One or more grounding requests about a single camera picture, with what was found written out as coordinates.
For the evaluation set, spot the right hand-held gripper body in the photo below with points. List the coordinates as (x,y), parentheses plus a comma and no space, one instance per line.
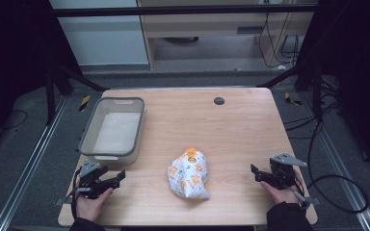
(282,174)

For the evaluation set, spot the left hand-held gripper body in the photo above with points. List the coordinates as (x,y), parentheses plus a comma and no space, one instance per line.
(88,184)

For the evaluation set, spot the white grey-rimmed plastic basket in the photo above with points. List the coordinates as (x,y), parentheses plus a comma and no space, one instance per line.
(115,130)

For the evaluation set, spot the white orange patterned cloth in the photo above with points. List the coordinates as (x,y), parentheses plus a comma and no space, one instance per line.
(189,174)

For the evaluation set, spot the person's right hand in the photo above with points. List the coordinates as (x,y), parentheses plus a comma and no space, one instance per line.
(281,194)

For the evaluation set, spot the person's left hand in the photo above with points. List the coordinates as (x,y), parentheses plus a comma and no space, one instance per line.
(91,207)

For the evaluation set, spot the yellow black floor tape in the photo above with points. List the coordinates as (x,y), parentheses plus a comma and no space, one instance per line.
(291,99)
(84,102)

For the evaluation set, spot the black metal stand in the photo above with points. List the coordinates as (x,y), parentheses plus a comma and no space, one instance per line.
(316,93)
(50,96)

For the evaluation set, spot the white cabinet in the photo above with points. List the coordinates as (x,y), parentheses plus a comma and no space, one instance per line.
(102,41)

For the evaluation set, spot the black curtain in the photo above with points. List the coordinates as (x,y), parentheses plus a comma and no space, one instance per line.
(356,64)
(9,57)

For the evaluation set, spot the light wooden desk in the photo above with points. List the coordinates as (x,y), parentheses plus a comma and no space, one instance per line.
(205,29)

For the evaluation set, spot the aluminium floor rail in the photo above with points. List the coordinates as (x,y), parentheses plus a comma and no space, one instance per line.
(29,163)
(340,166)

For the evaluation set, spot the black horizontal frame bar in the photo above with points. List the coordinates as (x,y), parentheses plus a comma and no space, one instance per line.
(173,11)

